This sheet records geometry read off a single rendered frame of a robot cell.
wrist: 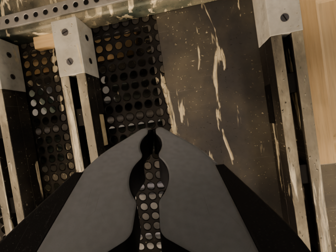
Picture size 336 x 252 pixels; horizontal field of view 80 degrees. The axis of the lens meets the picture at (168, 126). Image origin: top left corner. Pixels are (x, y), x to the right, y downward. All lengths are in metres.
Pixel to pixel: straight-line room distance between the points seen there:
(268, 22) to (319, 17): 0.14
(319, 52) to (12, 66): 0.72
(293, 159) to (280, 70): 0.18
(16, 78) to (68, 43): 0.19
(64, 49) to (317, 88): 0.56
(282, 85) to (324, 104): 0.12
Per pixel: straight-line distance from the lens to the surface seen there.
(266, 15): 0.49
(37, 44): 0.65
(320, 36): 0.58
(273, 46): 0.47
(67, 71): 0.52
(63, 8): 0.59
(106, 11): 0.54
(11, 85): 0.64
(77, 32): 0.53
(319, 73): 0.56
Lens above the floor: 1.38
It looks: 33 degrees down
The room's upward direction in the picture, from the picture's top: 176 degrees clockwise
